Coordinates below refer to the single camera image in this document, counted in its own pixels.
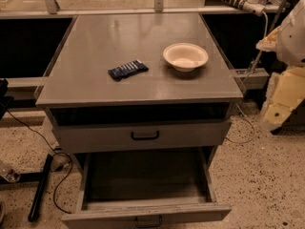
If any grey drawer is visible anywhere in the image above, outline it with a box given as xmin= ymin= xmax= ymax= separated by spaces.
xmin=63 ymin=148 xmax=232 ymax=229
xmin=52 ymin=119 xmax=232 ymax=154

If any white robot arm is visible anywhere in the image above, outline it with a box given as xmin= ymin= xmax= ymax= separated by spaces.
xmin=256 ymin=0 xmax=305 ymax=131

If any grey drawer cabinet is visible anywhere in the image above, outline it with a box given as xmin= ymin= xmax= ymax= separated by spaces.
xmin=33 ymin=12 xmax=245 ymax=164

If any grey top drawer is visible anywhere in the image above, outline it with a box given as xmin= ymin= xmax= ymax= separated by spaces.
xmin=52 ymin=119 xmax=232 ymax=154

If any white power strip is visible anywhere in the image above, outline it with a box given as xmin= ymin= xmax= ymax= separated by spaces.
xmin=221 ymin=0 xmax=265 ymax=16

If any white bowl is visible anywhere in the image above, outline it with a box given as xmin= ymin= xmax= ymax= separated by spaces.
xmin=163 ymin=43 xmax=209 ymax=73

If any dark blue snack packet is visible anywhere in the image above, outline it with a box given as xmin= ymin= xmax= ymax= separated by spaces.
xmin=108 ymin=59 xmax=149 ymax=81

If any black floor bar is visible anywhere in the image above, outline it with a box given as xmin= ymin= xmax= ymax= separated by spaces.
xmin=28 ymin=155 xmax=53 ymax=222

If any thin floor wire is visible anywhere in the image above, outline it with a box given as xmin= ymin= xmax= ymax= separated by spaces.
xmin=224 ymin=102 xmax=256 ymax=145

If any white power cord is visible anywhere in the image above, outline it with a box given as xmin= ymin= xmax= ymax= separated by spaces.
xmin=242 ymin=10 xmax=270 ymax=81

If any black floor cable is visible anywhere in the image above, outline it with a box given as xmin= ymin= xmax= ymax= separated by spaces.
xmin=6 ymin=110 xmax=74 ymax=215

